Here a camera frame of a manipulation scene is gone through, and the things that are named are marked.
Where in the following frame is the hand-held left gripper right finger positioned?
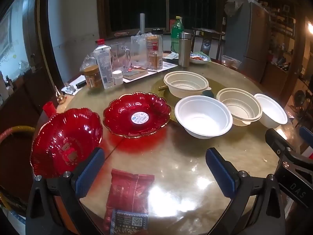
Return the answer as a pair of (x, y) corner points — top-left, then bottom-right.
(205, 147), (286, 235)

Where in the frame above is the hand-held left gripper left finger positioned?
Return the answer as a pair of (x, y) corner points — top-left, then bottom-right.
(26, 147), (105, 235)

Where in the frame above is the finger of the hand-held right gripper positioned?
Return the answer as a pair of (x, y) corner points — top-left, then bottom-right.
(300, 126), (313, 150)
(265, 128), (294, 159)

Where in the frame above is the small white foam bowl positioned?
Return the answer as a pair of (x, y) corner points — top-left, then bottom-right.
(254, 93), (288, 129)

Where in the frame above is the cream plastic bowl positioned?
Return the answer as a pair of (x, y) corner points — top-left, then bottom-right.
(163, 71), (212, 99)
(216, 88), (263, 127)

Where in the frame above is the large white foam bowl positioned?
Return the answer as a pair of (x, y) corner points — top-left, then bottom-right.
(174, 95), (233, 139)

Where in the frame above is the red plate with white sticker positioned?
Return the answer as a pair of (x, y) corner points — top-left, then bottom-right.
(103, 92), (172, 138)

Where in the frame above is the standing fan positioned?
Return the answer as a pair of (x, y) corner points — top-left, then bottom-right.
(291, 89), (309, 128)

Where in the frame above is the red plastic packet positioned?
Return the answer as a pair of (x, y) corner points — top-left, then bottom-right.
(103, 168), (155, 235)

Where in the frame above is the red plastic cup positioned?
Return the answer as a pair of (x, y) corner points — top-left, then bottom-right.
(43, 101), (57, 115)

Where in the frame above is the brass bell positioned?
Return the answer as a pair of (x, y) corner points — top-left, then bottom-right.
(54, 86), (67, 104)

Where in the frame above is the multicoloured hula hoop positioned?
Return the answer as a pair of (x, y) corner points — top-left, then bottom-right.
(0, 125), (36, 216)

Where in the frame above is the clear plastic food box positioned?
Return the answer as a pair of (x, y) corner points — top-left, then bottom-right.
(221, 55), (242, 69)

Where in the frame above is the white paper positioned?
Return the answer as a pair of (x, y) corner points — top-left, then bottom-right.
(61, 75), (86, 95)

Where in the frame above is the brown sauce jar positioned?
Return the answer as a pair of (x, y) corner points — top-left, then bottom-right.
(82, 65), (103, 90)

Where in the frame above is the small white jar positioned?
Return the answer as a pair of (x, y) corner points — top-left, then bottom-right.
(112, 70), (124, 86)

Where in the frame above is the dark wooden cabinet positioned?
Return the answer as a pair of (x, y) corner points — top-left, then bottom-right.
(0, 61), (64, 137)

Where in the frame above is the grey fridge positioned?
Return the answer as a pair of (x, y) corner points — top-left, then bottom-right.
(225, 0), (272, 76)

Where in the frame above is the round gold mat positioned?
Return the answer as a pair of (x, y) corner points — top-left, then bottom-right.
(150, 77), (222, 124)

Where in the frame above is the patterned plate with food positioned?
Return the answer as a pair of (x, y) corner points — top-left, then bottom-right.
(189, 52), (211, 65)

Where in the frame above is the clear bottle with red cap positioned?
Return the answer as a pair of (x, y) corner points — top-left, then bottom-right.
(94, 39), (115, 90)

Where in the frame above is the dark wooden chair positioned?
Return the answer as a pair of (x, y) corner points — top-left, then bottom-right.
(191, 27), (225, 60)

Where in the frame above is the printed paper sheet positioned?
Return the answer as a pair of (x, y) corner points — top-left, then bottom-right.
(122, 62), (178, 84)

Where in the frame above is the wooden shelf unit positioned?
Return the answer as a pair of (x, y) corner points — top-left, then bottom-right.
(252, 0), (306, 103)

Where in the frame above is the clear glass mug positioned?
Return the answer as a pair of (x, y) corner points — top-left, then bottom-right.
(110, 42), (132, 72)

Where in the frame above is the steel thermos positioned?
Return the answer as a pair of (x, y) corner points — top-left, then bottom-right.
(178, 32), (192, 67)

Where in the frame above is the jar with orange label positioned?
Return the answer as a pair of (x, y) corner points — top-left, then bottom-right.
(146, 35), (163, 70)

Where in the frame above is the green soda bottle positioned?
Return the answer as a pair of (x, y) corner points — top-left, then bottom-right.
(170, 16), (184, 54)

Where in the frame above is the white roll tube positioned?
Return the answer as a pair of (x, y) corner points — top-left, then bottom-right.
(139, 13), (147, 36)

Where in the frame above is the dark framed window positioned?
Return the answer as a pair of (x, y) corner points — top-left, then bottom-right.
(96, 0), (228, 40)

